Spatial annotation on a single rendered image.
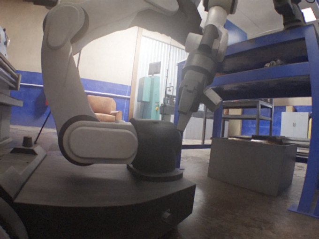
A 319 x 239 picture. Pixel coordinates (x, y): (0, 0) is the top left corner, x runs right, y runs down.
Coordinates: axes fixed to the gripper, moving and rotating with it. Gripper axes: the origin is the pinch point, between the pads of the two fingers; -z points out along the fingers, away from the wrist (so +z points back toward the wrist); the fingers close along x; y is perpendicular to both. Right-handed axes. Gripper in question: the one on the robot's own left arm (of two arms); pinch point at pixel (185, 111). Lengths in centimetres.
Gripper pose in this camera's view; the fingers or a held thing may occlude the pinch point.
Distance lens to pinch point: 43.0
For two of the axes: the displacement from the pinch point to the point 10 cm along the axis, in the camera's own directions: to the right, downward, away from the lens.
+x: -0.7, -3.9, -9.2
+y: 9.3, 3.1, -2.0
